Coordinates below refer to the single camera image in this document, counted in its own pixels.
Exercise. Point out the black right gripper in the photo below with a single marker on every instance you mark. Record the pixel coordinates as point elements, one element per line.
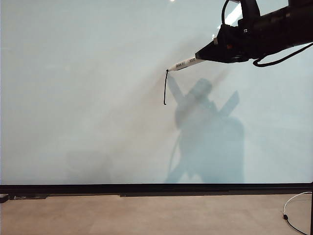
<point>231,44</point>

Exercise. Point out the white marker pen black tip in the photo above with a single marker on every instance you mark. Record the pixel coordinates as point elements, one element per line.
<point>182,64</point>

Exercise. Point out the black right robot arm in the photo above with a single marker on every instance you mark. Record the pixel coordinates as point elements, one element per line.
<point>278,31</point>

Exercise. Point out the long black pen tray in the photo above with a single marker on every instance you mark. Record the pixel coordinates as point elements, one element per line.
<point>171,195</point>

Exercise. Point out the short black pen tray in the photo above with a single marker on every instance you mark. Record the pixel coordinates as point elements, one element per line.
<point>29,197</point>

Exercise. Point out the small black block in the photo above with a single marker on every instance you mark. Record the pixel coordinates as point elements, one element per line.
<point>3,198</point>

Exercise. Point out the black curved camera bracket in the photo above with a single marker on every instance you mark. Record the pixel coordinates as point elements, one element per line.
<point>250,8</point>

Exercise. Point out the white board with black frame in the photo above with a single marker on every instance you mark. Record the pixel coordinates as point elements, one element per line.
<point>97,98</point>

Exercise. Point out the black whiteboard stand post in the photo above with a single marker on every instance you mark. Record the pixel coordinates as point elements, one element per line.
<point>312,210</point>

